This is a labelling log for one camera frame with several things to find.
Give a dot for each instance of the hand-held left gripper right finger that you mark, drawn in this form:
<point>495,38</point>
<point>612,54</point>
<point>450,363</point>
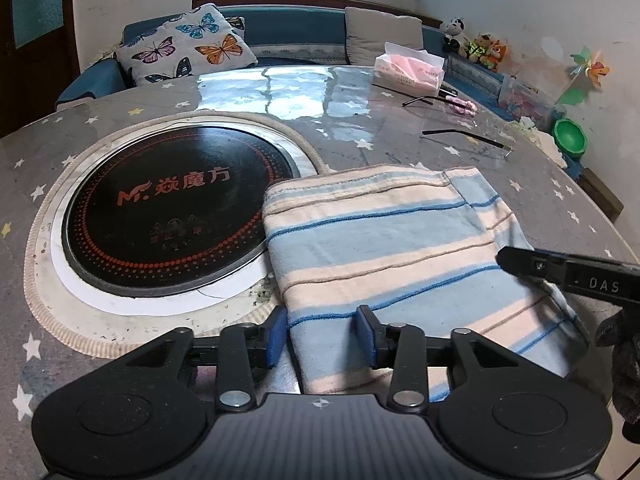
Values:
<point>367,336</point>

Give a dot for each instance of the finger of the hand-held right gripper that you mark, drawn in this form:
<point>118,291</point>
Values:
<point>530,263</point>

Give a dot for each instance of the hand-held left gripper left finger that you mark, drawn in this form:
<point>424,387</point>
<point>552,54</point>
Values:
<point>275,336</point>

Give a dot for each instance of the blue peach striped garment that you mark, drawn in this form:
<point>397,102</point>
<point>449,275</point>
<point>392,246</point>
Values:
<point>400,240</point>

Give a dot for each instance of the wooden bench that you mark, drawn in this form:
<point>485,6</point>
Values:
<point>602,192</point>

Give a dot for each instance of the white crumpled cloth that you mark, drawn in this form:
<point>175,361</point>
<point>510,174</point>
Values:
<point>542,140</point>

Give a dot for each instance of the green bowl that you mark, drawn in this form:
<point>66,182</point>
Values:
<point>570,137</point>

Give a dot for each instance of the clear plastic box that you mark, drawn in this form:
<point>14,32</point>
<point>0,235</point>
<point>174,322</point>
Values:
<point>525,97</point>

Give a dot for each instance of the pink hair clip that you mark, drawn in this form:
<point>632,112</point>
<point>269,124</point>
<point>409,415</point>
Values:
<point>462,107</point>

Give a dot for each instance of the black induction cooker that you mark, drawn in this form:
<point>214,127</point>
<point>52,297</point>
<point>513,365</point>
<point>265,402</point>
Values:
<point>165,200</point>

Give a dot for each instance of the colourful pinwheel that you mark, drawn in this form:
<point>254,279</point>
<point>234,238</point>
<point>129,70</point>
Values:
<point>590,70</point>

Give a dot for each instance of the plush toy with yellow-green vest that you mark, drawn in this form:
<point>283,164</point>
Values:
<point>477,50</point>

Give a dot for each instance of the pink tissue pack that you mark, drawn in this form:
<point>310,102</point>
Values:
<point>405,72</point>

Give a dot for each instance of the panda plush toy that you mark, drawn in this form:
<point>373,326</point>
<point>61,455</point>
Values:
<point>452,27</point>

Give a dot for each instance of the beige cushion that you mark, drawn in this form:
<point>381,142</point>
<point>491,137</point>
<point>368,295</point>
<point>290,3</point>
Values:
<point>380,35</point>

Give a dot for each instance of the butterfly print pillow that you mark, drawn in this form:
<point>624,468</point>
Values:
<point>185,45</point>

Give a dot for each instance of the blue sofa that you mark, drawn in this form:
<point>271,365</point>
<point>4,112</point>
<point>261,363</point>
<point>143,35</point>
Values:
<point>295,25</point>

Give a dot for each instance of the dark wooden door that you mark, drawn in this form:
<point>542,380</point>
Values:
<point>40,70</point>

